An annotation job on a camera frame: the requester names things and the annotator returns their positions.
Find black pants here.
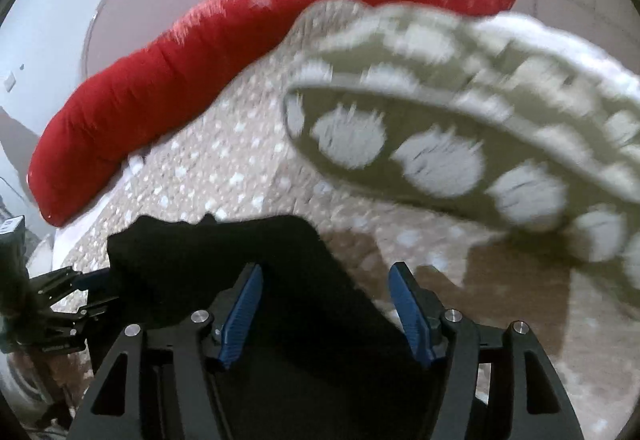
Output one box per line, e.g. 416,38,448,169
96,215,434,439

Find red rolled blanket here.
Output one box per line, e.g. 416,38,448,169
27,0,516,227

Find beige dotted quilted bedspread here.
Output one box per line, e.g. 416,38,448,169
53,48,639,439

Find olive pillow with white hedgehogs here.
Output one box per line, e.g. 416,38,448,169
282,4,639,306

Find white bed sheet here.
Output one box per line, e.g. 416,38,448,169
474,11,639,98

